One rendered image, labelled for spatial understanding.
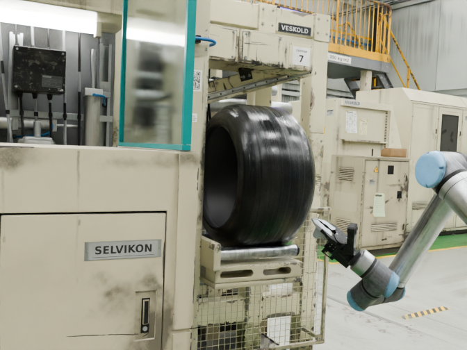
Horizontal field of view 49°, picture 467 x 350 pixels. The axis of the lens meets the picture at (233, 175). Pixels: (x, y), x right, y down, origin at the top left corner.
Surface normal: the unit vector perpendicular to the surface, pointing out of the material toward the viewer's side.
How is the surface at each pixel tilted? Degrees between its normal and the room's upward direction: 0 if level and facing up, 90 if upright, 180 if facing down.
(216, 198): 64
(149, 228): 90
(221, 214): 47
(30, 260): 90
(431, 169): 86
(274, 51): 90
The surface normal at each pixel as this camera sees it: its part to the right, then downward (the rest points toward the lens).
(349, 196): -0.82, 0.00
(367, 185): 0.57, 0.07
